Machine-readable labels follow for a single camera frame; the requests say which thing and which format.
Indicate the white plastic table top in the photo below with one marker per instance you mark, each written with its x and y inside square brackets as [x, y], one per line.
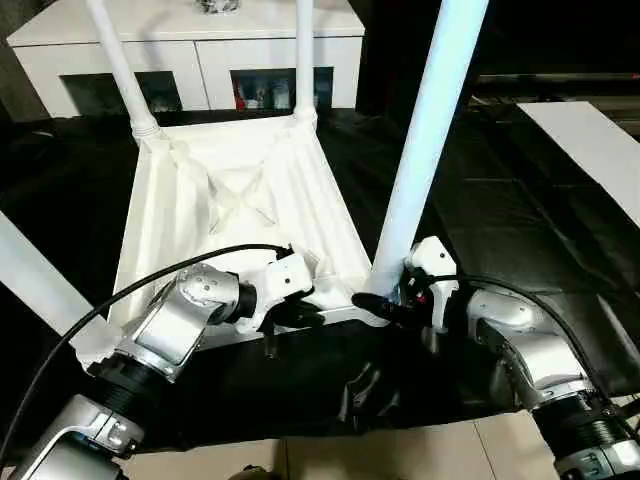
[240, 165]

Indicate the white plastic table leg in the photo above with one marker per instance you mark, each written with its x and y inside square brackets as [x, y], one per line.
[122, 75]
[430, 125]
[305, 65]
[40, 280]

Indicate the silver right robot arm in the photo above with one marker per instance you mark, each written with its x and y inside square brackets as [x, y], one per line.
[525, 340]

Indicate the black table mat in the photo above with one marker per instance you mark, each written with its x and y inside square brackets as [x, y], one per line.
[500, 225]

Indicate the white flat board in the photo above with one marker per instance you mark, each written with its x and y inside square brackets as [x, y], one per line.
[590, 145]

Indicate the long black bar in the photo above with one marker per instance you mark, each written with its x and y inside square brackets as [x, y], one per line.
[560, 78]

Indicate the white sideboard cabinet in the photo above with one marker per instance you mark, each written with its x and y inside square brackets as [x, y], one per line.
[150, 50]

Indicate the grey pleated curtain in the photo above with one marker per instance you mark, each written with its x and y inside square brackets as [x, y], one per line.
[20, 85]

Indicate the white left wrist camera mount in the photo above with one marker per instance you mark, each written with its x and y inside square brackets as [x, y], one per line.
[285, 280]

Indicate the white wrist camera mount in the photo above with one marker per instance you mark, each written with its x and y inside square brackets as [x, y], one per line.
[435, 260]
[285, 280]

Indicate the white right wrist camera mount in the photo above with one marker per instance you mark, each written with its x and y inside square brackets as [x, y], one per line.
[435, 260]

